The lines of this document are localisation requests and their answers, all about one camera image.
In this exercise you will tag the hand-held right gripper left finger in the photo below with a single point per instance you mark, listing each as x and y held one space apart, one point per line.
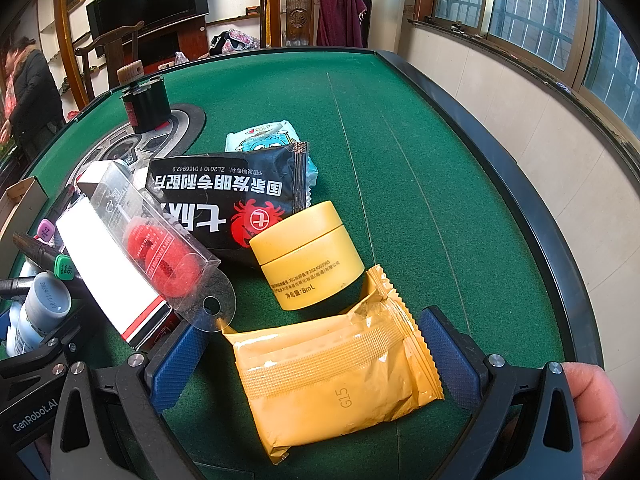
177 365

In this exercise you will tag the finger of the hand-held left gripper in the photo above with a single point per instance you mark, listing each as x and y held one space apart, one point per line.
45 365
22 286

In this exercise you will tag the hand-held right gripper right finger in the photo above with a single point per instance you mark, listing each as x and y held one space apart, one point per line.
447 355

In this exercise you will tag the white plastic bottle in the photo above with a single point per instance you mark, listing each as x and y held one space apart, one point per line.
25 332
45 300

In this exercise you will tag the brown cardboard box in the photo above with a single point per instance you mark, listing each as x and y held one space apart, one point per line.
20 210

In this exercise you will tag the yellow foil packet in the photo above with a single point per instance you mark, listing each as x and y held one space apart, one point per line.
325 385

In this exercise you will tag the white box pink label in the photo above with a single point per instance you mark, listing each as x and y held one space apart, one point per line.
102 172

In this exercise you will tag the light blue tissue packet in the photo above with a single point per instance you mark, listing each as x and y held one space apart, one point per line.
260 137

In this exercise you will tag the person's right hand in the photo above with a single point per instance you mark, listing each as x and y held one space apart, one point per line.
602 420

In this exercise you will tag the green cap marker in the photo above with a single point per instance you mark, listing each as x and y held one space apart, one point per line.
47 260

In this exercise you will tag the purple cap marker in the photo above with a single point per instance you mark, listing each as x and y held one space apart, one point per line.
47 232

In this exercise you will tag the white power adapter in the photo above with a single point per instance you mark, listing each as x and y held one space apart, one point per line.
105 280

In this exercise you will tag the clear plastic box red item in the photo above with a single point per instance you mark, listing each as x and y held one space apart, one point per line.
155 250

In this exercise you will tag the green mahjong table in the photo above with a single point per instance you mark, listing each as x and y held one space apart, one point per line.
550 240

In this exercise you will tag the yellow plastic jar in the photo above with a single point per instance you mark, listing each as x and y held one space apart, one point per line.
305 255

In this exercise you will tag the black snack packet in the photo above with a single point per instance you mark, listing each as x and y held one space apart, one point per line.
220 200

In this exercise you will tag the round silver table control panel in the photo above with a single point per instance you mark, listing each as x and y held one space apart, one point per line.
165 135

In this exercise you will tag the dark wooden chair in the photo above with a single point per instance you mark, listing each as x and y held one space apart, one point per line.
112 45

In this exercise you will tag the black television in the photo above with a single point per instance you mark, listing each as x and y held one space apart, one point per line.
145 0

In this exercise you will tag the floral bag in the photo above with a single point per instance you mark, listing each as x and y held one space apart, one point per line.
235 42

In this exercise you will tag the window with metal bars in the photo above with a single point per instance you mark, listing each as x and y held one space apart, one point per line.
525 10

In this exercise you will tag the maroon cloth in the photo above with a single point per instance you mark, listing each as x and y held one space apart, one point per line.
342 15

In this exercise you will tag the carved wooden chair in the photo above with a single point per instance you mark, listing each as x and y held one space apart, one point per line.
300 15

